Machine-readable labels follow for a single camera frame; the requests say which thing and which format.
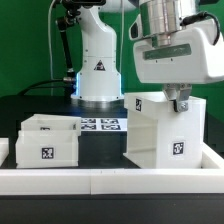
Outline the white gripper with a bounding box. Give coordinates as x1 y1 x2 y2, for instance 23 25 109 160
129 17 224 112

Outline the white drawer cabinet box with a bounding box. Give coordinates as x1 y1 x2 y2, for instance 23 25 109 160
124 92 206 169

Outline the white front drawer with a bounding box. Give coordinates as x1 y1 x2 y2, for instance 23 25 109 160
15 130 78 168

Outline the white drawer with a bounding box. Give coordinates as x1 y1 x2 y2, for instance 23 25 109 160
21 114 81 136
15 130 78 168

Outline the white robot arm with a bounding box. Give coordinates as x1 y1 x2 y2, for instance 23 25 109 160
73 0 224 112

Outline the fiducial marker sheet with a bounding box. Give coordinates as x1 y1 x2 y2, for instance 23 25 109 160
81 118 127 132

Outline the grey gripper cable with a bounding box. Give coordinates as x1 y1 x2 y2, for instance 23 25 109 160
179 10 222 47

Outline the white workspace border frame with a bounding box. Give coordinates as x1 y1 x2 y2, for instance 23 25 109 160
0 138 224 195

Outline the black base cable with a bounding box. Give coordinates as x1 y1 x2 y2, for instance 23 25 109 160
17 77 77 97

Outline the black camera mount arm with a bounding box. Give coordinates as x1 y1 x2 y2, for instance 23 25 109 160
49 0 106 82

